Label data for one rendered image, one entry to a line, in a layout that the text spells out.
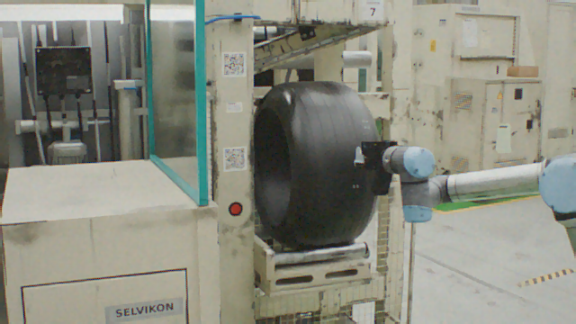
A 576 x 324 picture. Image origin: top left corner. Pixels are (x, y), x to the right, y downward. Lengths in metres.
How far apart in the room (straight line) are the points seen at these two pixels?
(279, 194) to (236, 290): 0.46
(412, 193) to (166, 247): 0.69
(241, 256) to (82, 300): 0.93
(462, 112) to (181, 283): 5.69
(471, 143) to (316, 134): 4.86
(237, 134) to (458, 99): 4.96
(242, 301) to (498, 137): 4.95
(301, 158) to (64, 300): 0.93
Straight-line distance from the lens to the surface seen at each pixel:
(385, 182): 1.84
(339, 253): 2.15
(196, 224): 1.26
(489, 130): 6.69
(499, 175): 1.72
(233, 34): 1.99
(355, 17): 2.44
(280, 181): 2.44
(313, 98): 2.02
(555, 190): 1.52
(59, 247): 1.23
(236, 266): 2.11
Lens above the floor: 1.57
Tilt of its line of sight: 11 degrees down
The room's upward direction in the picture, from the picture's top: straight up
